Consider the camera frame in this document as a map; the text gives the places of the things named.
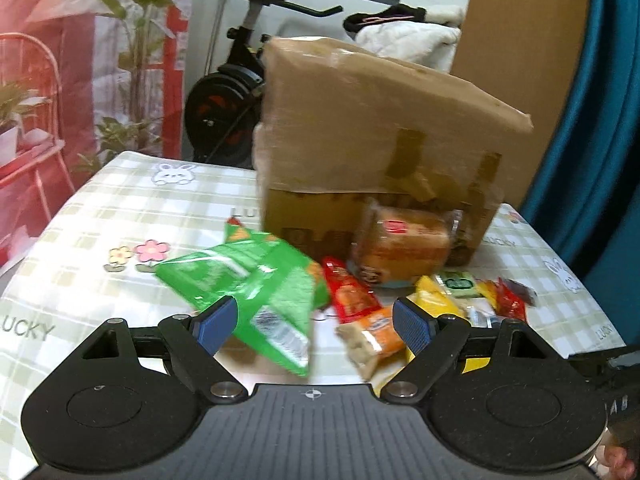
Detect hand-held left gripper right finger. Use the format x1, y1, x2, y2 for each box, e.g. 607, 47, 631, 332
382, 297, 566, 405

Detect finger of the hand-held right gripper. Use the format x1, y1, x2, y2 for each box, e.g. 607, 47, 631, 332
568, 344, 640, 377

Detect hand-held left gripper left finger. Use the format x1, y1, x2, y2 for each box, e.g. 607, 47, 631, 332
80, 296, 248, 405

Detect green chip bag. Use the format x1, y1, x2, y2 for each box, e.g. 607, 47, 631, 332
155, 217, 331, 378

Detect taped cardboard box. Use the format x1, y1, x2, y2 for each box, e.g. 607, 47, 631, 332
252, 36, 533, 267

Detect person's right hand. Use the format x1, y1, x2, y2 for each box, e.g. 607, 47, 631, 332
600, 442, 635, 480

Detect yellow snack packet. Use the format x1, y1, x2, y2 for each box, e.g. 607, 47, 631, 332
411, 275, 493, 377

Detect orange cracker packet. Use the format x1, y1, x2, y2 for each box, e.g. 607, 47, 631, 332
335, 307, 407, 382

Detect small green snack packet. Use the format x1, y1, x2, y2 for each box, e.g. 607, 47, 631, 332
436, 269, 482, 299

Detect packaged orange bread loaf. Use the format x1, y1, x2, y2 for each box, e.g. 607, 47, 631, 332
348, 199, 463, 288

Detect small red snack packet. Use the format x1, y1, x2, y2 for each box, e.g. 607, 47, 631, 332
479, 280, 528, 322

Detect small dark snack packet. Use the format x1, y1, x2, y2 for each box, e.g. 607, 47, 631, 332
504, 277, 539, 307

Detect checked bunny tablecloth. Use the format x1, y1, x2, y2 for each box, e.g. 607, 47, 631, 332
0, 150, 632, 468

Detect blue curtain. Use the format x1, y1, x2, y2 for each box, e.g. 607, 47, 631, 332
520, 0, 640, 347

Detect black exercise bike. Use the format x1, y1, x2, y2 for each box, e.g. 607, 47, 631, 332
184, 0, 346, 170

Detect white clothes with black cap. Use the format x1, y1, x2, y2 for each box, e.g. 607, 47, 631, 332
350, 5, 463, 75

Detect black pink-trimmed garment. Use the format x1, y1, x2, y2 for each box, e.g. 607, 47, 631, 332
342, 4, 428, 37

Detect brown wooden board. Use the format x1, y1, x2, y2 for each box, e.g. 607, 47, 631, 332
449, 0, 597, 208

